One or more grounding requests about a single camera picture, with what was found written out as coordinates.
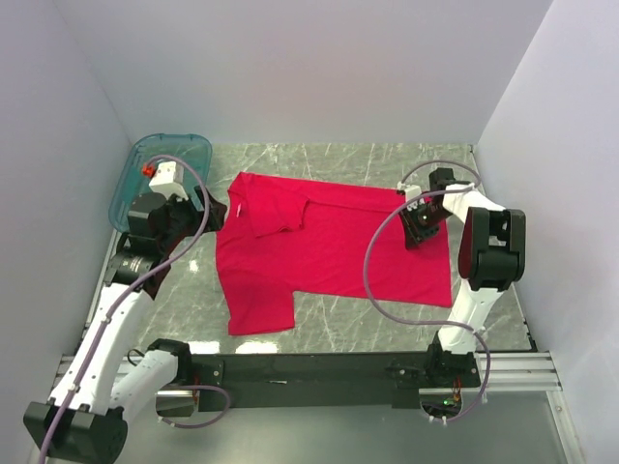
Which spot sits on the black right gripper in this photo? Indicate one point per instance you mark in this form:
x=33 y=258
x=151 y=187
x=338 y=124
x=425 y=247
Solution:
x=414 y=233

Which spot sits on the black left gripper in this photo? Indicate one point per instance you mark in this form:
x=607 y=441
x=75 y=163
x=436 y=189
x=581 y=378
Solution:
x=217 y=216

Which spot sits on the teal transparent plastic bin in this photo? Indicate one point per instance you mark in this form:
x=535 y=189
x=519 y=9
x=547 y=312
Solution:
x=194 y=149

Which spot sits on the red t-shirt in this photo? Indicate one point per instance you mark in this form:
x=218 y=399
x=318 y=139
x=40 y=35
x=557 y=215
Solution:
x=284 y=236

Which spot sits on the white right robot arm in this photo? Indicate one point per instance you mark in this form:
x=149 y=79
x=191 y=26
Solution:
x=491 y=257

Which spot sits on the black base beam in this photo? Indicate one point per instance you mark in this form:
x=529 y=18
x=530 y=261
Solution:
x=332 y=379

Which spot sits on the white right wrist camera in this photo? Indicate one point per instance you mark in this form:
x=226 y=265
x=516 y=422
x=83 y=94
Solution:
x=411 y=194

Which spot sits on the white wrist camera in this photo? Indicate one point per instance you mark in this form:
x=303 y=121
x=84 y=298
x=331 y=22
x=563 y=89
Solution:
x=411 y=194
x=166 y=179

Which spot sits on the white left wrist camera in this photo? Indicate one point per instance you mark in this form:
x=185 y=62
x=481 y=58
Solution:
x=166 y=179

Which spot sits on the aluminium frame rail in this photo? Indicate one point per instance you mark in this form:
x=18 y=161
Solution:
x=97 y=377

